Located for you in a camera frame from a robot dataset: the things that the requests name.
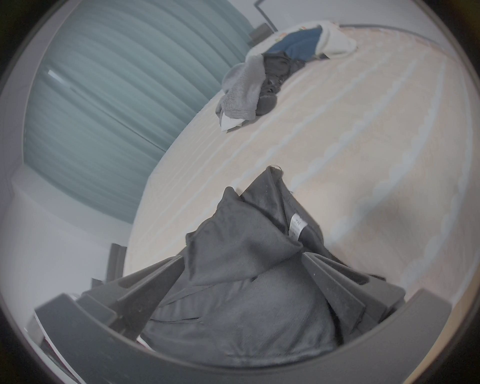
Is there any bed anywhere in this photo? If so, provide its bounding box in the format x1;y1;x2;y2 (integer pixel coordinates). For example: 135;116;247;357
122;0;475;327

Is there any grey bedside table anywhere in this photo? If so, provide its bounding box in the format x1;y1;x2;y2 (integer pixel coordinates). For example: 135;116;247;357
248;23;273;48

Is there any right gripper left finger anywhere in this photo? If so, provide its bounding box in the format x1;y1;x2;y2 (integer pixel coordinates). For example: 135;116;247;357
77;255;185;341

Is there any blue-green curtain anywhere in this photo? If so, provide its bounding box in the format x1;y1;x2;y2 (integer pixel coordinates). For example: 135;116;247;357
35;0;259;152
22;69;167;226

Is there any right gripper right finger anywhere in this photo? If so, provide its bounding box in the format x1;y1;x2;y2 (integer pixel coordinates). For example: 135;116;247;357
302;252;407;344

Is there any black chest of drawers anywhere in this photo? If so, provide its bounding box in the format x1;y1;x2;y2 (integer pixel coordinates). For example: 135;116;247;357
106;243;127;284

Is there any black T-shirt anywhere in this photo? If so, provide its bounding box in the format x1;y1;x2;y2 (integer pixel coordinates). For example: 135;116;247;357
140;165;387;370

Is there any white printed pillow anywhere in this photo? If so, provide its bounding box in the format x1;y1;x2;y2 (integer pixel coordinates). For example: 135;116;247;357
245;23;323;58

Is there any pile of clothes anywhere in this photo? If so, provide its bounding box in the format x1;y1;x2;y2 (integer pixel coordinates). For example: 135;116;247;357
215;20;358;133

